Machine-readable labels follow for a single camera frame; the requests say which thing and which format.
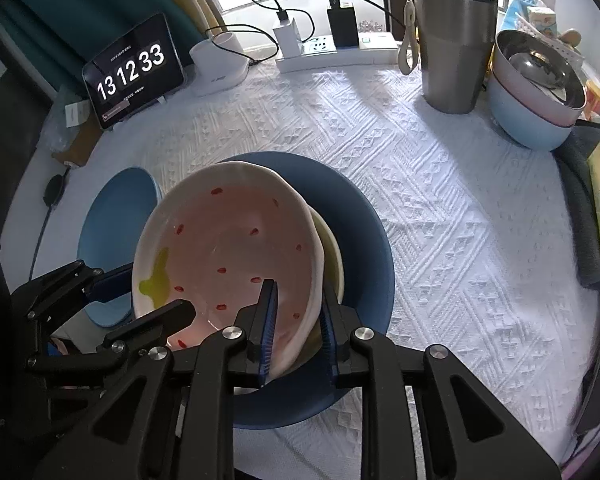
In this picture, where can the dark blue bowl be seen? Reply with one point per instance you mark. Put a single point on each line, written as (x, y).
(360, 220)

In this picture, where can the black charger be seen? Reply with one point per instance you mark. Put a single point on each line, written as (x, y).
(342, 27)

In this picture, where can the white desk lamp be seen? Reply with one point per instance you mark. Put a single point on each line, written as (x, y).
(215, 70)

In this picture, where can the cream bowl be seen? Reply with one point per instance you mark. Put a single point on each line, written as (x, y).
(332, 255)

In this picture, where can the small white box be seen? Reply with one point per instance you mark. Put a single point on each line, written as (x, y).
(75, 115)

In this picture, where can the steel bowl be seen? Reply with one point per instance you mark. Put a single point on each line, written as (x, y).
(510, 42)

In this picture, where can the plain pink bowl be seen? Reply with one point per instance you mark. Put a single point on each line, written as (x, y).
(520, 101)

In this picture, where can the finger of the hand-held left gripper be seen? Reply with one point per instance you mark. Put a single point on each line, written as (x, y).
(112, 284)
(150, 325)

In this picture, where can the light blue plate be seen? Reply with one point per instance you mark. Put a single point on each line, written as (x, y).
(107, 317)

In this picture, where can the clear plastic bag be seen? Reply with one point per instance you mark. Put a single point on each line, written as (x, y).
(52, 132)

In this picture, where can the teal curtain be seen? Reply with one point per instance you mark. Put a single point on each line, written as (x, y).
(80, 0)

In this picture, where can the steel tumbler with black lid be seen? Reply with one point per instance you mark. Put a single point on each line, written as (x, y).
(455, 60)

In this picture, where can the white plastic basket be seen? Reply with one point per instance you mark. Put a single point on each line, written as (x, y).
(545, 42)

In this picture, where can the tablet showing clock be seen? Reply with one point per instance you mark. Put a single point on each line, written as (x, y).
(130, 67)

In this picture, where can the white power strip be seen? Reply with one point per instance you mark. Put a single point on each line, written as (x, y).
(360, 52)

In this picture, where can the colourful printed carton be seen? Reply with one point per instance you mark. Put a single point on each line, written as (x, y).
(541, 20)

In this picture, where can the grey folded cloth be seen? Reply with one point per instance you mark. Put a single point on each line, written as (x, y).
(577, 185)

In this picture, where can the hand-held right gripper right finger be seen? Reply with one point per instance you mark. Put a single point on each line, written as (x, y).
(327, 345)

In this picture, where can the large blue plate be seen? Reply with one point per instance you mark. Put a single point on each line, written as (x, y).
(115, 220)

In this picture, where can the cardboard box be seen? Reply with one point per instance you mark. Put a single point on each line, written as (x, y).
(80, 146)

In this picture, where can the white textured tablecloth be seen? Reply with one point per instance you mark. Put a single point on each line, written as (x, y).
(455, 210)

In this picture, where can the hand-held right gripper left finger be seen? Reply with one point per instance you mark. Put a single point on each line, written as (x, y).
(267, 332)

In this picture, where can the pink strawberry pattern bowl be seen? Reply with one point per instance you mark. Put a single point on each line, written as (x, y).
(230, 230)

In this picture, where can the white charger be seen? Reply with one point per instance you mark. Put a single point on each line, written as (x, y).
(290, 35)

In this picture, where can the light blue bowl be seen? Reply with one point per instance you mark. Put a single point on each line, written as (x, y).
(520, 127)

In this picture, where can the black round pouch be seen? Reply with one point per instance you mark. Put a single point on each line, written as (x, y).
(54, 190)

